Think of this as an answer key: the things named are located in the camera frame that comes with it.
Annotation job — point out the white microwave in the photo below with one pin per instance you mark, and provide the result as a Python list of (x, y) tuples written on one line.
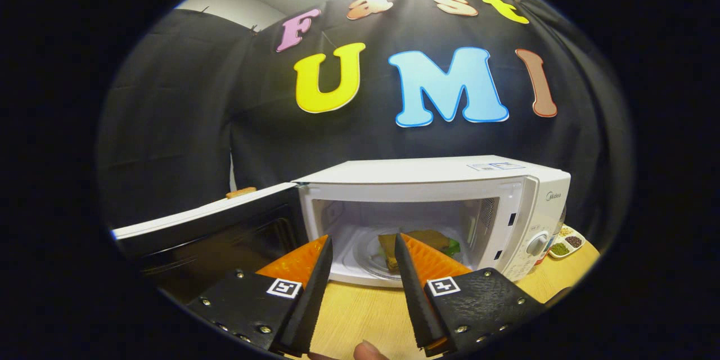
[(422, 171)]

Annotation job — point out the white divided bean tray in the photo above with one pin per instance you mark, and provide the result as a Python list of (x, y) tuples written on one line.
[(559, 248)]

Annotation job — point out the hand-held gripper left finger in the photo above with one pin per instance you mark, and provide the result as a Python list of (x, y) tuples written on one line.
[(312, 298)]

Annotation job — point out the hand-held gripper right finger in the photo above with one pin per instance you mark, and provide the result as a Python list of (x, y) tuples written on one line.
[(416, 298)]

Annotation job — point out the brown bread lettuce sandwich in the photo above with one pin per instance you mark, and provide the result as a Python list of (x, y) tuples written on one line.
[(436, 237)]

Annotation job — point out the glass turntable plate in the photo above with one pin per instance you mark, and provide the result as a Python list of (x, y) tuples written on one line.
[(365, 253)]

